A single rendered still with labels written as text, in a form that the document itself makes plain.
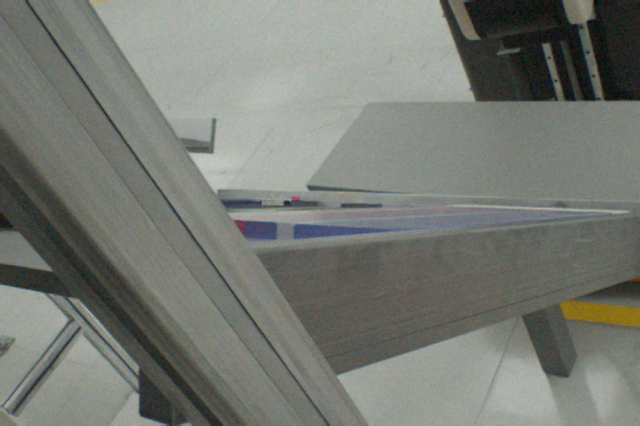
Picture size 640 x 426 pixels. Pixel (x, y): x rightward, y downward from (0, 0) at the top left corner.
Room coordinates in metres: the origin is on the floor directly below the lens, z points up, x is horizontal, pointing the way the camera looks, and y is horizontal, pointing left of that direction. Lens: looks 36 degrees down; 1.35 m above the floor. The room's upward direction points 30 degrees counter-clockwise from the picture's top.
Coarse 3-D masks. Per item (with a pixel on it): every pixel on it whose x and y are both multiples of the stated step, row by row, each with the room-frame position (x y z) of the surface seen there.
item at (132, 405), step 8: (128, 400) 0.87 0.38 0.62; (136, 400) 0.86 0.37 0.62; (128, 408) 0.85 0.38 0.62; (136, 408) 0.84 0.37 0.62; (120, 416) 0.85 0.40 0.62; (128, 416) 0.84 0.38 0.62; (136, 416) 0.83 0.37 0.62; (112, 424) 0.84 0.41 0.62; (120, 424) 0.83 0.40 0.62; (128, 424) 0.82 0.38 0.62; (136, 424) 0.81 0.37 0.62; (144, 424) 0.81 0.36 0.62; (152, 424) 0.80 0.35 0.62; (160, 424) 0.79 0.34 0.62; (184, 424) 0.77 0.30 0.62
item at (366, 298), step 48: (288, 240) 0.28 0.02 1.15; (336, 240) 0.28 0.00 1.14; (384, 240) 0.29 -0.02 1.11; (432, 240) 0.32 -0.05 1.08; (480, 240) 0.34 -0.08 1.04; (528, 240) 0.38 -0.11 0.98; (576, 240) 0.42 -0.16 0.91; (624, 240) 0.48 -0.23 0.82; (288, 288) 0.25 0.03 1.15; (336, 288) 0.27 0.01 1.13; (384, 288) 0.28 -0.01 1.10; (432, 288) 0.30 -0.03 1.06; (480, 288) 0.33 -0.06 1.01; (528, 288) 0.36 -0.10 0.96; (576, 288) 0.41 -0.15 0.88; (336, 336) 0.26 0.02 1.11; (384, 336) 0.27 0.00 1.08; (432, 336) 0.29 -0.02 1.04; (144, 384) 0.22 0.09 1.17
